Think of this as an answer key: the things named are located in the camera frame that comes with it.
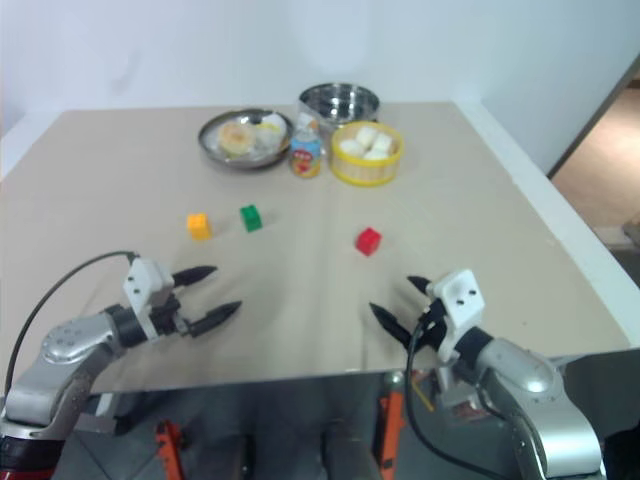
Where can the grey metal bracket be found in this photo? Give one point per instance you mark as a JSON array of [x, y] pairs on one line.
[[100, 415], [457, 392]]

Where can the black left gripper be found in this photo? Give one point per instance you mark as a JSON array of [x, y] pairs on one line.
[[169, 320]]

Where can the round steel pot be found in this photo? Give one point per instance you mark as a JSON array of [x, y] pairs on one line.
[[340, 105]]

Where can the yellow toy block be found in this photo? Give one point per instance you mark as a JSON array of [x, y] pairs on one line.
[[199, 226]]

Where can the yellow bamboo steamer basket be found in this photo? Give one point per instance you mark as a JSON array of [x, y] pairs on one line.
[[367, 170]]

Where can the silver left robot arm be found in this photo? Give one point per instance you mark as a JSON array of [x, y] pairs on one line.
[[65, 345]]

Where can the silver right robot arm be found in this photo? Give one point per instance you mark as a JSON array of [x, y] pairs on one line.
[[540, 400]]

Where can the red toy block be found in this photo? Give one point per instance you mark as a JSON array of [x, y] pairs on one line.
[[368, 241]]

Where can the white steamed bun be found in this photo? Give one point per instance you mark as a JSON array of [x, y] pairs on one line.
[[365, 134], [377, 154], [383, 141], [350, 147]]

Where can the small drink bottle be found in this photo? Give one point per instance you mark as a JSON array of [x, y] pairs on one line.
[[306, 157]]

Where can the green toy block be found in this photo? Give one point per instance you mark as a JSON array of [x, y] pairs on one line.
[[251, 218]]

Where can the plastic wrapped pastry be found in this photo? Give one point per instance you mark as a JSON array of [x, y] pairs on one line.
[[267, 135]]

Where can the dark red robot body part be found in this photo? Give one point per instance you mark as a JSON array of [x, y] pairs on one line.
[[22, 457]]

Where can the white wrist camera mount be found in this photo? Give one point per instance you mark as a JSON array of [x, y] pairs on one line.
[[142, 280], [462, 300]]

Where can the round steel plate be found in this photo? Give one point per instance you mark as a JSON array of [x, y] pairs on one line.
[[215, 150]]

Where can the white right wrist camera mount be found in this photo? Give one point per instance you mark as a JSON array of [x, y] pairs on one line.
[[462, 300]]

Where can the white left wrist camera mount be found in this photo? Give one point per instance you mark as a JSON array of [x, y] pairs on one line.
[[142, 280]]

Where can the round toasted bread bun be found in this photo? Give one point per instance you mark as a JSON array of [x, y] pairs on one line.
[[235, 138]]

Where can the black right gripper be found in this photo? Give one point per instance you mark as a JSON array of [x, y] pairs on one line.
[[432, 327]]

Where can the orange table clamp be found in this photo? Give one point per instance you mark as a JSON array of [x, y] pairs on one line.
[[171, 450], [391, 430]]

